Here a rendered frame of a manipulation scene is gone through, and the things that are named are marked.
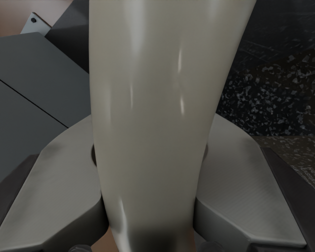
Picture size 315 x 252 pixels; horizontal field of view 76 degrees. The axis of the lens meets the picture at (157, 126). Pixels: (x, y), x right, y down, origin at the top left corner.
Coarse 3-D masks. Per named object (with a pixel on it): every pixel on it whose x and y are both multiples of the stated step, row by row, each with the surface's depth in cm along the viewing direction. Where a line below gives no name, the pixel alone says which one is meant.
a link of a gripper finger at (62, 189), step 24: (48, 144) 9; (72, 144) 8; (48, 168) 7; (72, 168) 7; (96, 168) 7; (24, 192) 6; (48, 192) 6; (72, 192) 6; (96, 192) 6; (24, 216) 6; (48, 216) 6; (72, 216) 6; (96, 216) 6; (0, 240) 5; (24, 240) 5; (48, 240) 5; (72, 240) 6; (96, 240) 6
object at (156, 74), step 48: (96, 0) 3; (144, 0) 3; (192, 0) 3; (240, 0) 3; (96, 48) 3; (144, 48) 3; (192, 48) 3; (96, 96) 4; (144, 96) 3; (192, 96) 4; (96, 144) 5; (144, 144) 4; (192, 144) 4; (144, 192) 5; (192, 192) 5; (144, 240) 6; (192, 240) 7
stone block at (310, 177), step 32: (256, 0) 63; (288, 0) 44; (256, 32) 44; (288, 32) 34; (256, 64) 34; (288, 64) 29; (224, 96) 39; (256, 96) 34; (288, 96) 29; (256, 128) 34; (288, 128) 30; (288, 160) 35
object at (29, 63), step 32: (32, 32) 84; (0, 64) 60; (32, 64) 71; (64, 64) 86; (0, 96) 53; (32, 96) 61; (64, 96) 72; (0, 128) 47; (32, 128) 53; (64, 128) 62; (0, 160) 42
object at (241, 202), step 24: (216, 120) 10; (216, 144) 8; (240, 144) 8; (216, 168) 7; (240, 168) 7; (264, 168) 7; (216, 192) 6; (240, 192) 6; (264, 192) 6; (216, 216) 6; (240, 216) 5; (264, 216) 5; (288, 216) 5; (216, 240) 6; (240, 240) 5; (264, 240) 5; (288, 240) 5
